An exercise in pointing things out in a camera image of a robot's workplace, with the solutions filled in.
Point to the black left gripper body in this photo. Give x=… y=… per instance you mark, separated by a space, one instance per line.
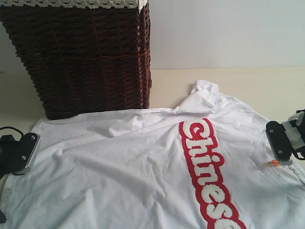
x=8 y=156

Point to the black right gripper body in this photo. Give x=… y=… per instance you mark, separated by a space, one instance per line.
x=300 y=123

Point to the white t-shirt red print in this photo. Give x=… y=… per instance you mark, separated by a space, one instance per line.
x=205 y=164

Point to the dark brown wicker basket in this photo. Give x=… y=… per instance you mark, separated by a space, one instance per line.
x=83 y=60

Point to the orange size tag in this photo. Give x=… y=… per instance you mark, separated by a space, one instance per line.
x=275 y=162

